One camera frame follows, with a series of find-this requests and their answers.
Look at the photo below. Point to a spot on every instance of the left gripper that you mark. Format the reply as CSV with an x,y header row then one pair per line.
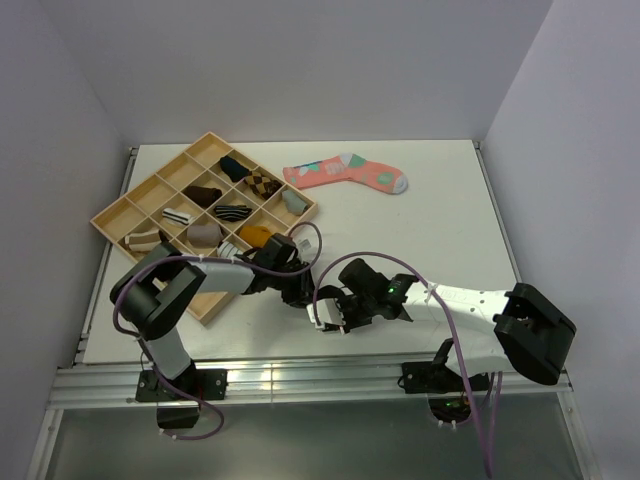
x,y
302,294

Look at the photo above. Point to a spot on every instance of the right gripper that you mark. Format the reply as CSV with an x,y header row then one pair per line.
x,y
350,323

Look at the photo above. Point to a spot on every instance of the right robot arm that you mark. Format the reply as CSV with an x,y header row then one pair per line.
x,y
518,329

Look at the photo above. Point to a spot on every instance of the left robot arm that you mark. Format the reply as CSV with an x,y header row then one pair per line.
x,y
156,292

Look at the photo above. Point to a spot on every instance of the rolled mustard sock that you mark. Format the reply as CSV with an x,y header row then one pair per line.
x,y
255,236

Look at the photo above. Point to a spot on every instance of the rolled white striped sock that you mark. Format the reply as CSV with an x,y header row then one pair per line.
x,y
228,250

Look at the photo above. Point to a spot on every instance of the rolled grey sock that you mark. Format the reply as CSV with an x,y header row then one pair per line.
x,y
293,203

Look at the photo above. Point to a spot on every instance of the rolled black striped sock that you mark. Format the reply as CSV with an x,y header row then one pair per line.
x,y
232,213

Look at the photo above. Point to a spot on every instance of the rolled beige sock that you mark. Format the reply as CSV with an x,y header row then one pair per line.
x,y
205,235

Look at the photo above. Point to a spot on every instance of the rolled argyle brown sock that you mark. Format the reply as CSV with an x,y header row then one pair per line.
x,y
262,185

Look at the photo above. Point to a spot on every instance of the wooden compartment tray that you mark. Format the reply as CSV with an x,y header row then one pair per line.
x,y
140,209

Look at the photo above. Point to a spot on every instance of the pink patterned sock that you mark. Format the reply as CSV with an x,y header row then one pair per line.
x,y
348,167

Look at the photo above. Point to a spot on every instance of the rolled dark brown sock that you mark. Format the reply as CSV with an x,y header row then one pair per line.
x,y
204,197

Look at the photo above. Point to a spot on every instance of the rolled dark navy sock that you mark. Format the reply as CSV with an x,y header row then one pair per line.
x,y
233,169

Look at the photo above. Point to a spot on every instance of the rolled white black sock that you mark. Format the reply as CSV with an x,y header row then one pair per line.
x,y
176,217

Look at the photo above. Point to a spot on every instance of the rolled brown white sock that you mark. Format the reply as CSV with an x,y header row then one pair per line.
x,y
144,241

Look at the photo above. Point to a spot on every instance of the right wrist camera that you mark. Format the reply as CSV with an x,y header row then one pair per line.
x,y
326,317

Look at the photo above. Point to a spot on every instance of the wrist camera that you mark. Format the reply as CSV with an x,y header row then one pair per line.
x,y
304,245
326,317

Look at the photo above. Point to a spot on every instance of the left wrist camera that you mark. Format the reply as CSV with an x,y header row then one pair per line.
x,y
304,245

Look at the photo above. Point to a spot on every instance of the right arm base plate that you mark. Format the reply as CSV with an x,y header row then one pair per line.
x,y
419,377

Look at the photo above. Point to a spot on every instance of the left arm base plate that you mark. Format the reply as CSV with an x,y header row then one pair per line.
x,y
208,384

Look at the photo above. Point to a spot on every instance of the aluminium frame rail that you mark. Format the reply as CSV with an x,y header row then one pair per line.
x,y
304,380

